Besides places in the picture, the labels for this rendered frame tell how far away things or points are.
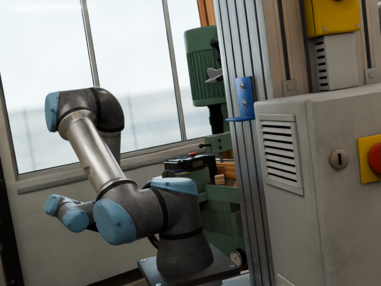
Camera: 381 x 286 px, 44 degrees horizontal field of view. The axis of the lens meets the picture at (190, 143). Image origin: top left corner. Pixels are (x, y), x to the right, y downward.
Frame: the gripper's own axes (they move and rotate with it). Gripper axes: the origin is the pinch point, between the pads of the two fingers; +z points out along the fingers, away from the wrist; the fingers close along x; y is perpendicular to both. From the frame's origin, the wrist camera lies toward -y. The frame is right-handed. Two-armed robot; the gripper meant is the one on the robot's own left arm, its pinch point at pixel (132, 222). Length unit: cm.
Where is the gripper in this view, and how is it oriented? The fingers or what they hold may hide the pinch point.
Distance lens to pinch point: 187.1
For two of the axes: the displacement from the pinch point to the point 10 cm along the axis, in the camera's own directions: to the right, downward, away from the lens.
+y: -2.6, 9.4, -2.1
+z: 7.4, 3.4, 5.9
